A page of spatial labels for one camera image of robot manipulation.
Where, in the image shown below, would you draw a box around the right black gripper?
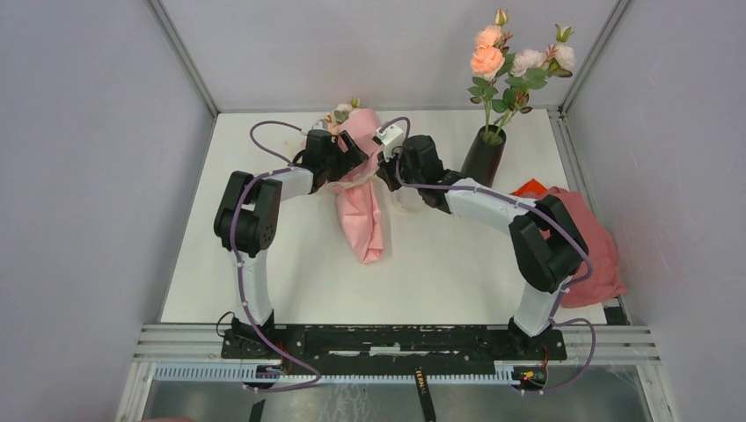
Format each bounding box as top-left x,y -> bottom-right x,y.
378,142 -> 424,191

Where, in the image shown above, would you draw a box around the cream printed ribbon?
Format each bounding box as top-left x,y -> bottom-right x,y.
326,172 -> 425,215

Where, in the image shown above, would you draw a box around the pink paper bouquet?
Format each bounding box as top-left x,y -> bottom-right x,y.
325,98 -> 384,264

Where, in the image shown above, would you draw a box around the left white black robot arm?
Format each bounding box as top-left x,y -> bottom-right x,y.
213,129 -> 369,359

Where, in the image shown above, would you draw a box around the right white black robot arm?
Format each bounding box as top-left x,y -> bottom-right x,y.
373,130 -> 592,359

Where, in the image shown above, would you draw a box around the black cylindrical vase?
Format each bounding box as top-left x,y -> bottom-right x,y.
460,125 -> 506,187

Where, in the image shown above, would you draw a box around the orange paper piece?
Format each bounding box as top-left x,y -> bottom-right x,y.
512,178 -> 548,199

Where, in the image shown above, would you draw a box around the peach white artificial roses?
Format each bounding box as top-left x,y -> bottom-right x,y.
468,9 -> 577,145

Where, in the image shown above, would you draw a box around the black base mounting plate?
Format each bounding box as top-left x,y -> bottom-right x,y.
218,321 -> 567,376

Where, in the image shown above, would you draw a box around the pink crumpled cloth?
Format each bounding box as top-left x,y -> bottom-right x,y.
541,186 -> 628,309

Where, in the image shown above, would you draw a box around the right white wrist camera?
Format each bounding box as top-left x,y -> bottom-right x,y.
373,124 -> 406,162

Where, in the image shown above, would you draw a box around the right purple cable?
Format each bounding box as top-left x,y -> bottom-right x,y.
377,116 -> 598,396

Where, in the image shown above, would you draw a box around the black printed strap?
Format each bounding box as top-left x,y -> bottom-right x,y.
413,367 -> 437,422

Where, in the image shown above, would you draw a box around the white slotted cable duct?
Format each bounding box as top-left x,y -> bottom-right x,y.
152,361 -> 520,387

